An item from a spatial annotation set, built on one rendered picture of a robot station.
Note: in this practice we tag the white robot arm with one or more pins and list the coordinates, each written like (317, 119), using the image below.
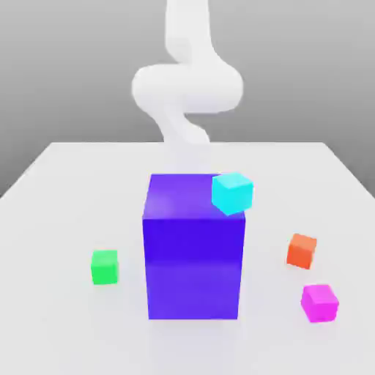
(187, 88)

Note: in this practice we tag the small cyan cube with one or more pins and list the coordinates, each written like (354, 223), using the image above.
(232, 193)

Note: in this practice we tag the small green cube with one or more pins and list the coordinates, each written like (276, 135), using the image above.
(104, 267)

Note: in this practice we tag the small orange cube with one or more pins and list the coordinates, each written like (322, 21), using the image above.
(301, 251)

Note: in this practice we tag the small magenta cube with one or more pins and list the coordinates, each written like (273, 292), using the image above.
(320, 303)

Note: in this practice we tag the large purple box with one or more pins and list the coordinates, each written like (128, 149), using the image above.
(193, 263)

